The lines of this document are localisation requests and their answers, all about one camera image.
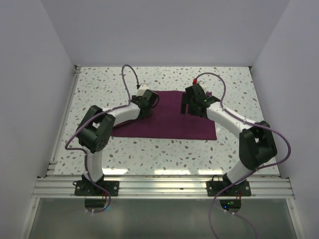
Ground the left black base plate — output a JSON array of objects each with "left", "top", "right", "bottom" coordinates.
[{"left": 72, "top": 180, "right": 119, "bottom": 197}]

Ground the left aluminium side rail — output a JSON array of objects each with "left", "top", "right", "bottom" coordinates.
[{"left": 44, "top": 65, "right": 82, "bottom": 177}]

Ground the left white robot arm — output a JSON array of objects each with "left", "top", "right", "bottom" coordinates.
[{"left": 73, "top": 89, "right": 160, "bottom": 197}]

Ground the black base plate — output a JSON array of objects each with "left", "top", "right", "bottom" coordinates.
[
  {"left": 206, "top": 174, "right": 252, "bottom": 197},
  {"left": 72, "top": 180, "right": 119, "bottom": 197}
]

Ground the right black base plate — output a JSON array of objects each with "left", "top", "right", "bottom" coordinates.
[{"left": 206, "top": 174, "right": 252, "bottom": 197}]

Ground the purple surgical drape cloth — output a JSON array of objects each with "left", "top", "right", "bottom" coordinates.
[{"left": 112, "top": 91, "right": 217, "bottom": 140}]

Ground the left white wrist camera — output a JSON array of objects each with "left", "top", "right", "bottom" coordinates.
[{"left": 136, "top": 83, "right": 150, "bottom": 97}]

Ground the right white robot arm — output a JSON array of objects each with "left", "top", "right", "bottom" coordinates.
[{"left": 180, "top": 84, "right": 277, "bottom": 196}]

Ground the aluminium mounting rail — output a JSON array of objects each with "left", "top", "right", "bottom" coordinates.
[{"left": 31, "top": 175, "right": 294, "bottom": 199}]

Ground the purple cable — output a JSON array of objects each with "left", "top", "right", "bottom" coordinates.
[
  {"left": 65, "top": 64, "right": 144, "bottom": 214},
  {"left": 194, "top": 72, "right": 292, "bottom": 239}
]

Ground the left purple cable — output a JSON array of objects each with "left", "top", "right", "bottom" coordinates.
[{"left": 65, "top": 64, "right": 144, "bottom": 214}]

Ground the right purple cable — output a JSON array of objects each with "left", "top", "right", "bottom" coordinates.
[{"left": 194, "top": 72, "right": 292, "bottom": 239}]

